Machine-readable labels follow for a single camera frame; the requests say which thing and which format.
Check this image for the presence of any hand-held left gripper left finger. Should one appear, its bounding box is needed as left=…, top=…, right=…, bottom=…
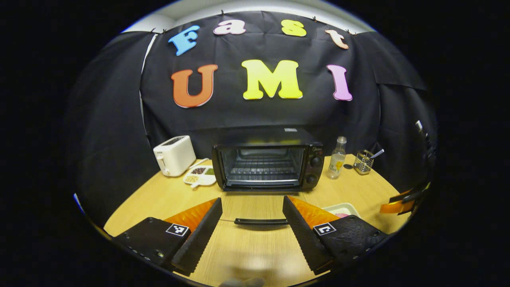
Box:
left=112, top=197, right=223, bottom=277

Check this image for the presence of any white divided snack dish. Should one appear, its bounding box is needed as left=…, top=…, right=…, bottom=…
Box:
left=183, top=165, right=218, bottom=189

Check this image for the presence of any metal mesh holder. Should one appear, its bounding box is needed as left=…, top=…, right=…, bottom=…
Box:
left=353, top=149, right=375, bottom=176

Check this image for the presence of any black electric oven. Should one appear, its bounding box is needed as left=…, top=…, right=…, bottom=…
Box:
left=211, top=127, right=324, bottom=228

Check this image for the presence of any clear glass bottle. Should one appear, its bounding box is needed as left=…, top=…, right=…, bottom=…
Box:
left=326, top=136, right=347, bottom=180

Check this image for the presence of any white toaster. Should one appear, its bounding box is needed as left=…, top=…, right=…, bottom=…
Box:
left=153, top=135, right=197, bottom=177

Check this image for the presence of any cream square plate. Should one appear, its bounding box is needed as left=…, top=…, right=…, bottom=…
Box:
left=322, top=202, right=361, bottom=219

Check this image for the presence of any black backdrop cloth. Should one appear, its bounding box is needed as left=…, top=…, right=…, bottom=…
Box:
left=66, top=11, right=439, bottom=228

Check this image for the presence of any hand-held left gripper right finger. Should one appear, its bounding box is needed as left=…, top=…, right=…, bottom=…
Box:
left=282, top=195, right=389, bottom=276

